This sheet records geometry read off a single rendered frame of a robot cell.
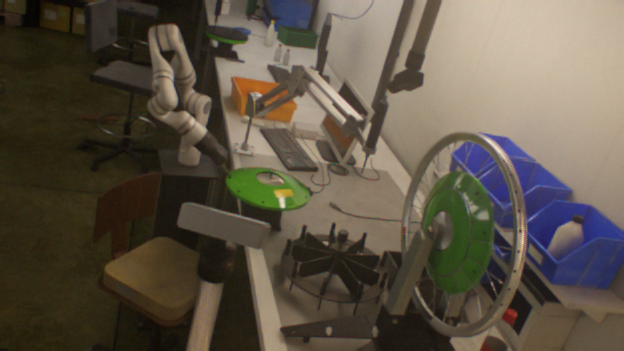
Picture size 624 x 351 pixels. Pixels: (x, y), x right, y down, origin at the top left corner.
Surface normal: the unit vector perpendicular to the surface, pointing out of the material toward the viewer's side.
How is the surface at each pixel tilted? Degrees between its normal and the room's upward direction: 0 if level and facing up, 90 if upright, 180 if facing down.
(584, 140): 90
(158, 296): 0
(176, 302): 0
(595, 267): 92
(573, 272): 92
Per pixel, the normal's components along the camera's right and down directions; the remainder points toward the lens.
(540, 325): 0.20, 0.45
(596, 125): -0.95, -0.13
